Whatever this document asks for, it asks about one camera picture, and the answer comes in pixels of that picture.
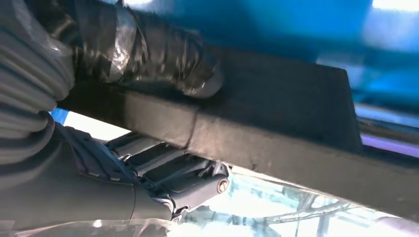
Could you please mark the blue metal shelf rack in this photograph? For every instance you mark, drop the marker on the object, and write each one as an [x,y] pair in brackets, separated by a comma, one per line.
[262,23]

